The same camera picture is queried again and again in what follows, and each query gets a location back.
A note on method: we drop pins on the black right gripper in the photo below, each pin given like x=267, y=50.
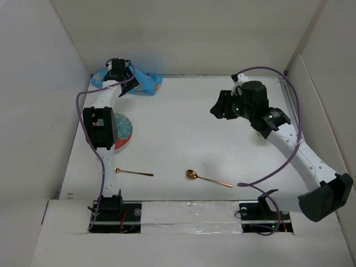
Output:
x=222, y=105

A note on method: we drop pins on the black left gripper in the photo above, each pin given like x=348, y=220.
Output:
x=131, y=84

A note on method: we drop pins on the blue space-print cloth placemat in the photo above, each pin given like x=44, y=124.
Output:
x=142, y=84

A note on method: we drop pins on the red and teal plate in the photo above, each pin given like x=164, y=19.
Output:
x=125, y=130

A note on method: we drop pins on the copper fork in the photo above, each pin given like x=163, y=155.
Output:
x=117, y=171

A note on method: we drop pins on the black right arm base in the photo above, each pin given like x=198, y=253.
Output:
x=257, y=217

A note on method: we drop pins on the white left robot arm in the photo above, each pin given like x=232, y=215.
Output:
x=100, y=124

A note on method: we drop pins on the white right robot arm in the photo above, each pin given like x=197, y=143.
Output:
x=327, y=191

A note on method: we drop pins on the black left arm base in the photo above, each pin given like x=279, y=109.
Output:
x=115, y=216

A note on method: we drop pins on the copper spoon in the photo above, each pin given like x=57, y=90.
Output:
x=192, y=175

